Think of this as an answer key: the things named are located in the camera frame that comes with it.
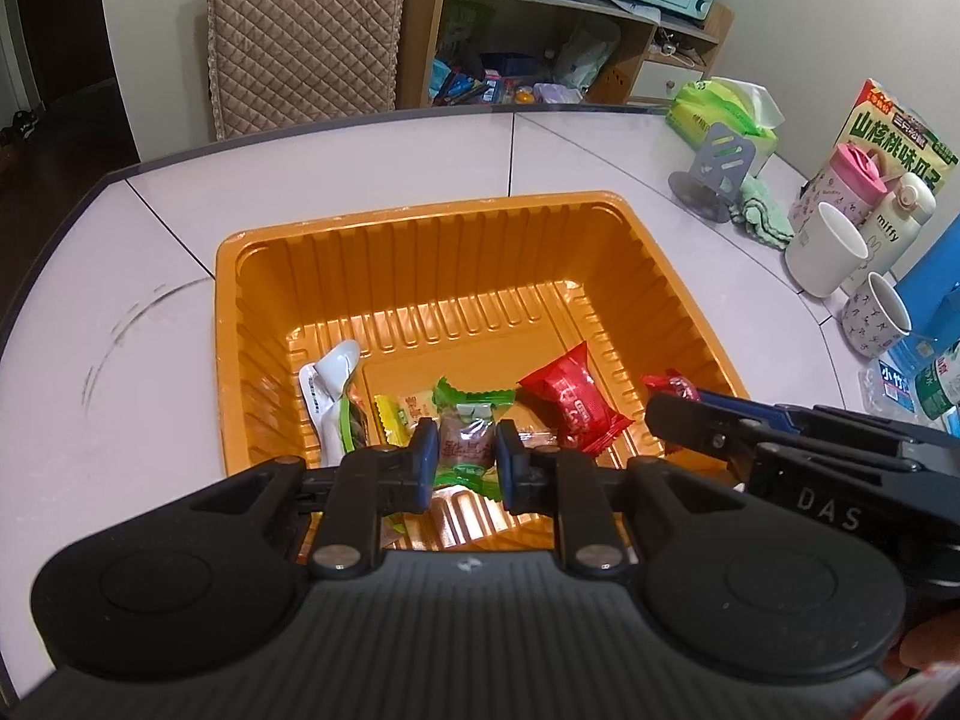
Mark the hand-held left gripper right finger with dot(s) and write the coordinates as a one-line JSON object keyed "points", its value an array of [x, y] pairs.
{"points": [[508, 469]]}

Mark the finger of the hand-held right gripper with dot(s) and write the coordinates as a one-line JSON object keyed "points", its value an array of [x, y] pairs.
{"points": [[750, 409], [690, 420]]}

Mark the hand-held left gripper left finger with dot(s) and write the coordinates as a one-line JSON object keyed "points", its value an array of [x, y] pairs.
{"points": [[426, 465]]}

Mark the small red snack packet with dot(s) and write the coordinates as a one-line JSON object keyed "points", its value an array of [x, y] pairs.
{"points": [[671, 381]]}

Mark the green candy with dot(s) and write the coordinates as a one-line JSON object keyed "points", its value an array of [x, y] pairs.
{"points": [[466, 439]]}

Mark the yellow jelly packet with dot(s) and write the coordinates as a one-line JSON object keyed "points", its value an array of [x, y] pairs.
{"points": [[401, 416]]}

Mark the large red snack packet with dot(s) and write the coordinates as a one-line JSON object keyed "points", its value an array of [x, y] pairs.
{"points": [[574, 397]]}

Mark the white green spout pouch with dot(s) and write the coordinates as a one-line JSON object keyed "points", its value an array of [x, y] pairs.
{"points": [[326, 390]]}

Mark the orange plastic tray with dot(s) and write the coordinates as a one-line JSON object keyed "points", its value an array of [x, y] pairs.
{"points": [[450, 262]]}

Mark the person's right hand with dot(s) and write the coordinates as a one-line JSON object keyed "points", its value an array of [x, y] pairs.
{"points": [[930, 641]]}

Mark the blue pocket tissue packet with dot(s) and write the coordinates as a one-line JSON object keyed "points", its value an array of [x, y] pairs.
{"points": [[892, 382]]}

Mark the water bottle with green label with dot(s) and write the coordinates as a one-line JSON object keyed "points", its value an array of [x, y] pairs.
{"points": [[941, 382]]}

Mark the patterned mug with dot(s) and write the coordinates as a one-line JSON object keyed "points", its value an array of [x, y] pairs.
{"points": [[870, 322]]}

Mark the white cup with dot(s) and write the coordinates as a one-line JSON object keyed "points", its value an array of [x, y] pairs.
{"points": [[821, 255]]}

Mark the green cloth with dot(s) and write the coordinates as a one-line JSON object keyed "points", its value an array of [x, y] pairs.
{"points": [[765, 214]]}

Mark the blue thermos jug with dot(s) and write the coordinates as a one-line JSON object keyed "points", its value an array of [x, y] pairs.
{"points": [[934, 277]]}

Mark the white thermos bottle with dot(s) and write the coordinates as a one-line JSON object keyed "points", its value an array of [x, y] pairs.
{"points": [[892, 232]]}

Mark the pink lidded bottle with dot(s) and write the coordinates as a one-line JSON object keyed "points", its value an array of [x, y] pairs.
{"points": [[836, 191]]}

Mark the grey phone stand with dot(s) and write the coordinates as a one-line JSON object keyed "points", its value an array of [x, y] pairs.
{"points": [[720, 165]]}

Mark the green tissue pack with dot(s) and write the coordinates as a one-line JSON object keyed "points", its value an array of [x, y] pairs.
{"points": [[705, 109]]}

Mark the large yellow green seed bag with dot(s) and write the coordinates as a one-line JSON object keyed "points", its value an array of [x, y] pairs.
{"points": [[885, 135]]}

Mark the white plastic bag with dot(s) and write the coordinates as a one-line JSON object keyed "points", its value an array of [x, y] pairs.
{"points": [[589, 56]]}

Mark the wooden shelf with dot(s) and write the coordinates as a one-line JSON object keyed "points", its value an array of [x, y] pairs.
{"points": [[420, 30]]}

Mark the tall chair with quilted cover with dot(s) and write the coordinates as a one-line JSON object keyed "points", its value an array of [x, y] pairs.
{"points": [[300, 30]]}

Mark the dark shoe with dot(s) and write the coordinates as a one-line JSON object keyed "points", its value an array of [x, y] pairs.
{"points": [[19, 126]]}

